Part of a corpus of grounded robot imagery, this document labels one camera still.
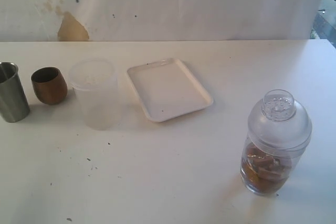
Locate clear dome shaker lid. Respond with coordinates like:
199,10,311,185
248,89,312,151

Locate brown wooden cubes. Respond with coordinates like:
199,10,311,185
240,143,292,194

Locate brown wooden cup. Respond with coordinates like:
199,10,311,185
30,67,68,105

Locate clear plastic shaker cup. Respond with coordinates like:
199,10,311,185
240,132,311,195

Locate stainless steel cup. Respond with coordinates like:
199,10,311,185
1,62,30,123

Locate white rectangular tray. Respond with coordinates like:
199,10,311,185
127,58,214,123

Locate translucent plastic container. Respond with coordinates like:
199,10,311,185
69,58,120,130

